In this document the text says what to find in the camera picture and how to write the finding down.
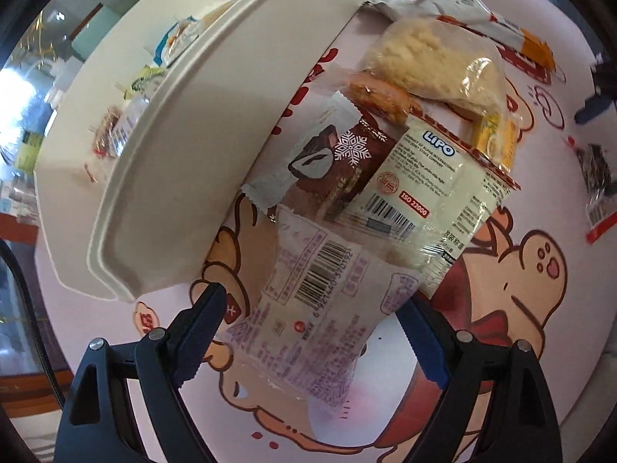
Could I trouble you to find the clear crumbly pastry packet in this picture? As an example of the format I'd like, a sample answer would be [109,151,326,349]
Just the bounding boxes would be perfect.
[361,16,508,117]
[201,1,238,26]

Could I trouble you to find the clear purple print snack packet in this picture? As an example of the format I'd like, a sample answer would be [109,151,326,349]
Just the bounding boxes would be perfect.
[226,204,421,414]

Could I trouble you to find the small yellow snack packet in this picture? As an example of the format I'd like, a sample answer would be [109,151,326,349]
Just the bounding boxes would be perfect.
[469,112,520,171]

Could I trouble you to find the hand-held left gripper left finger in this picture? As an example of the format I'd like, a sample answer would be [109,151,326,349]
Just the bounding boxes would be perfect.
[54,281,228,463]

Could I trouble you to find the green snack packet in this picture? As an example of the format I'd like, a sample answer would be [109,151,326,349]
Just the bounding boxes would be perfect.
[129,64,168,96]

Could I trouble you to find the cream red-edged biscuit packet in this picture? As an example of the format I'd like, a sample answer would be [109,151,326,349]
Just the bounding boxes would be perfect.
[336,115,522,301]

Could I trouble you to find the clear nut snack packet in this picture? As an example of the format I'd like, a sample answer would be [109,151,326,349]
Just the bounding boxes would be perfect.
[580,144,617,243]
[88,105,122,156]

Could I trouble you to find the white plastic bin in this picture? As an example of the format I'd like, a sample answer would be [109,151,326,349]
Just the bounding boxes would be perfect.
[33,0,363,304]

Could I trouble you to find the white and orange bar packet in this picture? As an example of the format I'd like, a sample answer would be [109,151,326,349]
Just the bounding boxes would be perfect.
[433,11,556,69]

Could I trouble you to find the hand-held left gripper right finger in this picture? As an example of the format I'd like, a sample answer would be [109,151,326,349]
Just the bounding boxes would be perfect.
[395,296,562,463]

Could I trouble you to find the brown snowflake chocolate packet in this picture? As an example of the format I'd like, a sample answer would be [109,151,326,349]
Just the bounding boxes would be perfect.
[240,93,392,223]

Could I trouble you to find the blue and white snack packet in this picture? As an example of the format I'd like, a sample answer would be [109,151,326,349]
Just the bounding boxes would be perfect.
[153,14,204,67]

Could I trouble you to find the round orange cookie packet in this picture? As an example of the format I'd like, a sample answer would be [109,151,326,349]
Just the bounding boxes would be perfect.
[346,71,416,125]

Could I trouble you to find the teal canister with brown lid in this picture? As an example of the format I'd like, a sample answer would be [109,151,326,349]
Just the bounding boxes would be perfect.
[71,4,122,59]

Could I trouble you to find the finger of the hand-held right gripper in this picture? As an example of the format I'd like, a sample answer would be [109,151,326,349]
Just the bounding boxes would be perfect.
[575,89,617,125]

